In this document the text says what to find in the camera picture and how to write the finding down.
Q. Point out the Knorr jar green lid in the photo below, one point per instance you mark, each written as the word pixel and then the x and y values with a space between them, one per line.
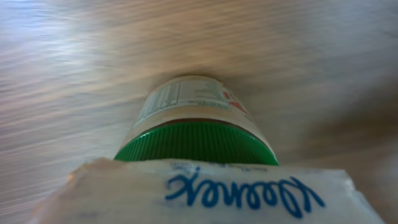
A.
pixel 195 117

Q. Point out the pink Kleenex tissue pack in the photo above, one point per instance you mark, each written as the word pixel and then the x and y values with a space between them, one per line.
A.
pixel 181 191

